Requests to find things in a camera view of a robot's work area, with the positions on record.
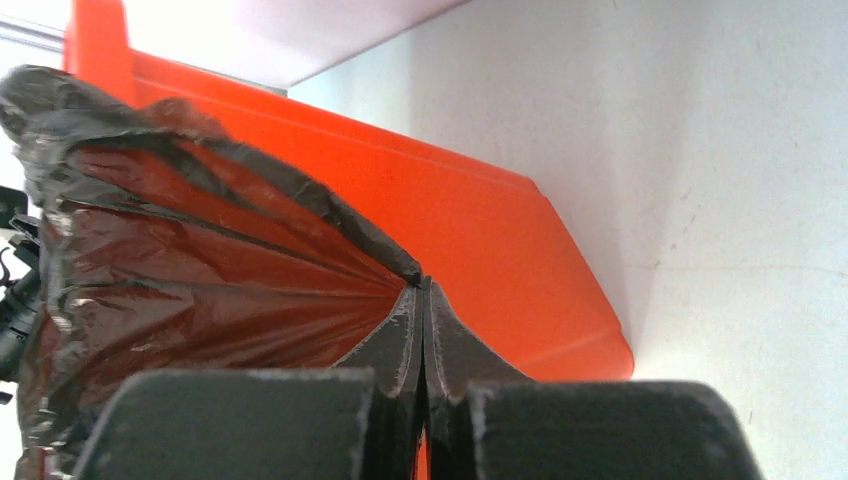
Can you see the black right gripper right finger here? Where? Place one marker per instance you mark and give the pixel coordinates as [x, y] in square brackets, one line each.
[487, 420]

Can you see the black plastic trash bag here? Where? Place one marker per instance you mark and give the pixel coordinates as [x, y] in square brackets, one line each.
[165, 244]

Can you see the orange plastic trash bin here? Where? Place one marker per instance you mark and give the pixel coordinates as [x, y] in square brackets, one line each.
[488, 236]

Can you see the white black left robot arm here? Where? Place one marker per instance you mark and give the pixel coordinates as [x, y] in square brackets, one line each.
[22, 298]

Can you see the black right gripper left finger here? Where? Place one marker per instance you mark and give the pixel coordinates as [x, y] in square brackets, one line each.
[358, 419]

